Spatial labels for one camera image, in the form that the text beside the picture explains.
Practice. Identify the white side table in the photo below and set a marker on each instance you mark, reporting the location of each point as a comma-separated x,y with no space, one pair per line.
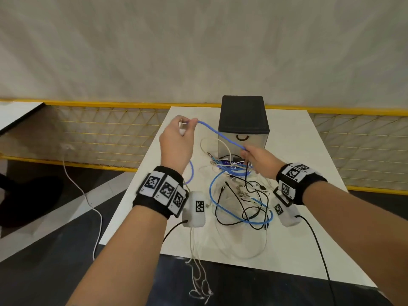
16,114

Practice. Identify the dark blue printed packet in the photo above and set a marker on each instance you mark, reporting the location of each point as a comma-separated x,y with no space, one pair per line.
228,163

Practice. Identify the person's right forearm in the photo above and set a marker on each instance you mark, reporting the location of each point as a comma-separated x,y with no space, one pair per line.
357,226

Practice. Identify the black wristband with markers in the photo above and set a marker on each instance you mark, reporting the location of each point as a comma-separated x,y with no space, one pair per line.
143,203
317,186

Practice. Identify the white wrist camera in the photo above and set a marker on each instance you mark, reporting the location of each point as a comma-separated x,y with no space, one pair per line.
192,221
290,219

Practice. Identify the black-topped grey drawer box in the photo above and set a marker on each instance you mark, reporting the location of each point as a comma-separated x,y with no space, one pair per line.
243,113

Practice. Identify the person's left forearm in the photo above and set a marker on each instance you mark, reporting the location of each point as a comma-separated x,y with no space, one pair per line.
121,261

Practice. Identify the yellow mesh fence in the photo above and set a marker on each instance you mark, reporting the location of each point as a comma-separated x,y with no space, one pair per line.
95,140

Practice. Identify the person's right hand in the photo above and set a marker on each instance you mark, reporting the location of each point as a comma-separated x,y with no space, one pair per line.
264,162

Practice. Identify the person's left hand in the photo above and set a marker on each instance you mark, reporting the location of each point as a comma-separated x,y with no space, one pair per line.
177,146

